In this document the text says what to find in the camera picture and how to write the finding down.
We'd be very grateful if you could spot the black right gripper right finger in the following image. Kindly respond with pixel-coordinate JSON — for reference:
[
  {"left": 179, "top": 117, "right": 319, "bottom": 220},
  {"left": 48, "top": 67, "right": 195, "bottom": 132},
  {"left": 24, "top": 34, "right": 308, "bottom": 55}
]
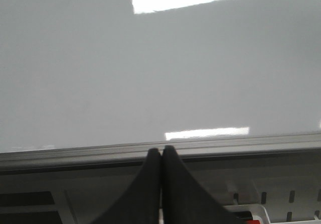
[{"left": 162, "top": 146, "right": 244, "bottom": 223}]

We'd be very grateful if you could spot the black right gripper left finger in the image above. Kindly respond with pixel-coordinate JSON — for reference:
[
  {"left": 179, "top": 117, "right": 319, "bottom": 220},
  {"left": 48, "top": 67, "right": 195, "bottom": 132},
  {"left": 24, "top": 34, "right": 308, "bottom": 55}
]
[{"left": 93, "top": 148, "right": 161, "bottom": 223}]

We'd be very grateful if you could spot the white plastic marker tray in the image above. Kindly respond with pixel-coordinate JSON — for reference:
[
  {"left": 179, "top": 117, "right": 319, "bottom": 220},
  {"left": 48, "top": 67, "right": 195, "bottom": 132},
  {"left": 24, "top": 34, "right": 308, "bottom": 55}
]
[{"left": 224, "top": 204, "right": 271, "bottom": 224}]

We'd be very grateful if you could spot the white whiteboard with aluminium frame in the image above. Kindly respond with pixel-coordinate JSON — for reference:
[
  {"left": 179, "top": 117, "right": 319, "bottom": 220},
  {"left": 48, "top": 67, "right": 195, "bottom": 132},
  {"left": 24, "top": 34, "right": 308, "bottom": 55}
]
[{"left": 1, "top": 0, "right": 320, "bottom": 173}]

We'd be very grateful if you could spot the grey slatted shelf unit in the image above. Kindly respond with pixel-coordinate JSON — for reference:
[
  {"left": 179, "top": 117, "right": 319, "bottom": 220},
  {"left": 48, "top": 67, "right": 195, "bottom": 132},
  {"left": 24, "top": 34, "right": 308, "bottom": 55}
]
[{"left": 1, "top": 191, "right": 62, "bottom": 223}]

